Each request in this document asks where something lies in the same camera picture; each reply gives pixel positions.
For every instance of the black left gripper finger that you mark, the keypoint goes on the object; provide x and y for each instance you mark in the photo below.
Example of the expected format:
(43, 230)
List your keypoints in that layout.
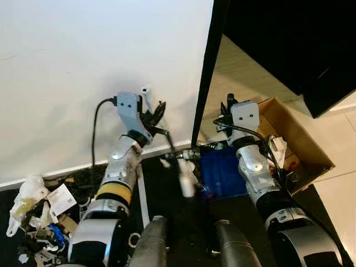
(160, 131)
(161, 112)

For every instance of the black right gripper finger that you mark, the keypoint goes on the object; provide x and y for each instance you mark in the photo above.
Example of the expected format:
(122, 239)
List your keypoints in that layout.
(231, 100)

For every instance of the black and white hand brush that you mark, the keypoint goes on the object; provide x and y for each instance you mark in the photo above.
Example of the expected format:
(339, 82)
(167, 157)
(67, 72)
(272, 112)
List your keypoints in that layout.
(186, 178)

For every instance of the blue plastic dustpan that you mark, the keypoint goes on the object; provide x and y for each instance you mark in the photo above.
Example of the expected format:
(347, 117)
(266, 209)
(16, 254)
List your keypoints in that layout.
(222, 175)

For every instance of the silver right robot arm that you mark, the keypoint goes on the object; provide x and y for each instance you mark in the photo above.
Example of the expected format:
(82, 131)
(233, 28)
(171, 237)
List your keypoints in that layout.
(256, 172)

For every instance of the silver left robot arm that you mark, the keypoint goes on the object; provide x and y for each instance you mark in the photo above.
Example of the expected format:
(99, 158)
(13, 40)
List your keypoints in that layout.
(119, 167)

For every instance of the clear plastic bottle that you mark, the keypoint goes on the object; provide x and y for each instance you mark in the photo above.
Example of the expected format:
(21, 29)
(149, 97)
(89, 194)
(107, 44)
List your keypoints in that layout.
(190, 155)

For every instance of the white crumpled paper carton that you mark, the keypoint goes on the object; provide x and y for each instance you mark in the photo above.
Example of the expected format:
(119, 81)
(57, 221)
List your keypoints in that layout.
(277, 151)

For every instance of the black cabinet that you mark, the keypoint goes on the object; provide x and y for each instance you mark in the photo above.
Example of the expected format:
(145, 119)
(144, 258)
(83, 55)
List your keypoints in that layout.
(289, 44)

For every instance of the brown cardboard box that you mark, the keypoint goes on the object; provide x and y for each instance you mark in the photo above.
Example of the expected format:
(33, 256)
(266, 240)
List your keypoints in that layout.
(306, 144)

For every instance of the robot left leg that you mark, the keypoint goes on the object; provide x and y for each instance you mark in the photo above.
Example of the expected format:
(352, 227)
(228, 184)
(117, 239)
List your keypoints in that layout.
(150, 245)

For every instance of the robot leg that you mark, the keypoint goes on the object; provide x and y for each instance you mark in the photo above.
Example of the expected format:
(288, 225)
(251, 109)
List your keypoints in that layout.
(236, 247)
(150, 245)

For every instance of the robot right leg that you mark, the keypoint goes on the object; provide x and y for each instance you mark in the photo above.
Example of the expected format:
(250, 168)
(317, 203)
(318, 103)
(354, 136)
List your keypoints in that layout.
(236, 247)

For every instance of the white plastic bag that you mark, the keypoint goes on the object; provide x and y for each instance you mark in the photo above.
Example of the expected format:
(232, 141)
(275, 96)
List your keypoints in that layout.
(28, 200)

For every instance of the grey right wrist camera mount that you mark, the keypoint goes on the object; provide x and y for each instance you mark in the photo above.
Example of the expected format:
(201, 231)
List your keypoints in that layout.
(245, 119)

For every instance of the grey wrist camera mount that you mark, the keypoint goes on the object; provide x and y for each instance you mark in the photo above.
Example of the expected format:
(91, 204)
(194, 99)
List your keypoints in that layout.
(129, 114)
(245, 119)

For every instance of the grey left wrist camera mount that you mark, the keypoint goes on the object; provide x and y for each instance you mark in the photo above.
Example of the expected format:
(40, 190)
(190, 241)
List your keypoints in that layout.
(129, 114)

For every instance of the black wall edge strip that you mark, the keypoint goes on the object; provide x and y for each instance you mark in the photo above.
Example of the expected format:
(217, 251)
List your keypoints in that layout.
(207, 72)

